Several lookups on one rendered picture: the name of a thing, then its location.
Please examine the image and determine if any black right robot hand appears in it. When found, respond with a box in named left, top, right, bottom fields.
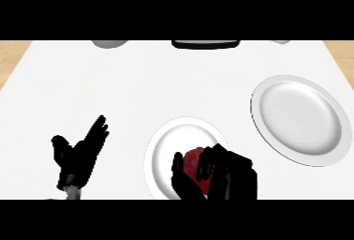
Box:
left=170, top=142, right=258, bottom=201

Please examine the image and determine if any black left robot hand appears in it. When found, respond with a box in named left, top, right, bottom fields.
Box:
left=50, top=114, right=111, bottom=191

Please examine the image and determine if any red pear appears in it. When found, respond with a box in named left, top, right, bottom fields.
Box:
left=183, top=146, right=214, bottom=197

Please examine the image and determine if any small white plate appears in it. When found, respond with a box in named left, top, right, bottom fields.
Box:
left=143, top=116, right=233, bottom=201

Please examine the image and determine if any large white plate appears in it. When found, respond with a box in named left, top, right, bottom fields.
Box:
left=249, top=74, right=354, bottom=168

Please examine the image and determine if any grey round bowl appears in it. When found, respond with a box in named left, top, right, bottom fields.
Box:
left=90, top=39, right=130, bottom=50

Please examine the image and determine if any black rectangular appliance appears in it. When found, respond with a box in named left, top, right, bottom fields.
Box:
left=170, top=39, right=242, bottom=50

